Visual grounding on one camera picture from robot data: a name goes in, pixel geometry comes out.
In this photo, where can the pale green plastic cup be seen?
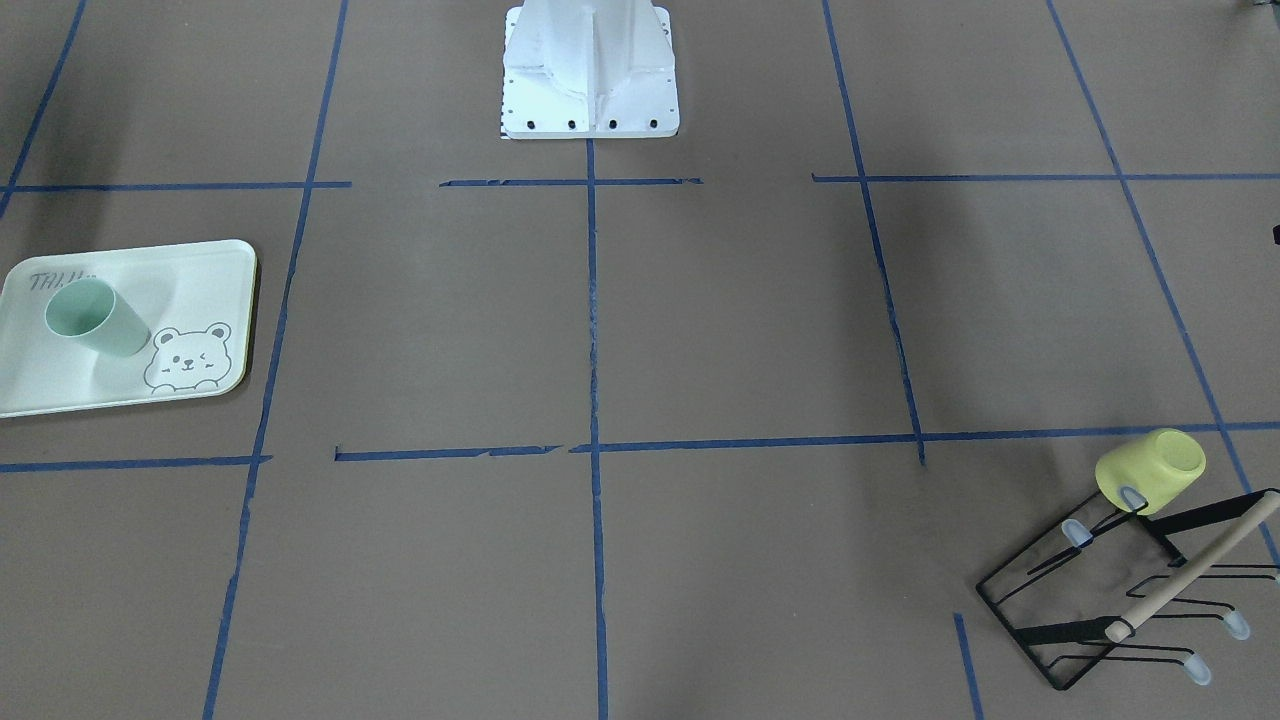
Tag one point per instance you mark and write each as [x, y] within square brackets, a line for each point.
[91, 313]

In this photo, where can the yellow plastic cup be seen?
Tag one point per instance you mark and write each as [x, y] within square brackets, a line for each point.
[1146, 474]

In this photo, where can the white bear print tray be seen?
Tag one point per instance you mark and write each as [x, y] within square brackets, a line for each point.
[196, 300]

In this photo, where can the white metal mount base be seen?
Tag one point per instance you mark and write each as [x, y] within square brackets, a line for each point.
[589, 69]

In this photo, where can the black wire cup rack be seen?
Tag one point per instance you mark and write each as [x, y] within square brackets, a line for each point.
[1102, 583]

